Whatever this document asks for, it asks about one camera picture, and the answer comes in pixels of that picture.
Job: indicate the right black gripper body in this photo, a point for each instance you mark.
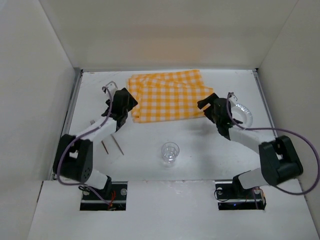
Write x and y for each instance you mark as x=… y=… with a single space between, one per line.
x=210 y=107

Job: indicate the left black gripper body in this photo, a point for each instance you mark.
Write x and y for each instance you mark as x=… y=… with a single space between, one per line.
x=125 y=99

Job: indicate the white round plate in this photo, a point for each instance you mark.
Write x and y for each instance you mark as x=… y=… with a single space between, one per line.
x=243 y=114

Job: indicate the silver spoon copper handle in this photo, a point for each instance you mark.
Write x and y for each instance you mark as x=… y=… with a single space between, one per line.
x=117 y=144

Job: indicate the yellow checkered cloth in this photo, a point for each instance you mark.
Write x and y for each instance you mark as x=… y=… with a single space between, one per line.
x=167 y=96

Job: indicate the clear plastic cup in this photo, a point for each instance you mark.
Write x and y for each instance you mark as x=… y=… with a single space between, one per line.
x=169 y=153

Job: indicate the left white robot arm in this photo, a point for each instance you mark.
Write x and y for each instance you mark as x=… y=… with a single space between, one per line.
x=74 y=160

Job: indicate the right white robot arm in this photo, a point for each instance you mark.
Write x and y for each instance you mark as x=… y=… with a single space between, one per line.
x=279 y=161

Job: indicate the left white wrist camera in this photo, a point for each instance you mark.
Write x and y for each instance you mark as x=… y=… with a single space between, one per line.
x=110 y=87

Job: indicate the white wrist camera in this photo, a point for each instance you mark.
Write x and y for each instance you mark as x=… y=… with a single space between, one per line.
x=110 y=87
x=232 y=97

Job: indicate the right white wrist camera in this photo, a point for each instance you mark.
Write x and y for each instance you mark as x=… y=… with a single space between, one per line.
x=232 y=97

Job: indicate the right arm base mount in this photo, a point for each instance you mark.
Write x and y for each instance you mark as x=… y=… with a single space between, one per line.
x=231 y=196

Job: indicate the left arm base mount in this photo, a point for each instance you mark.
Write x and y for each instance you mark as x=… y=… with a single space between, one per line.
x=114 y=200

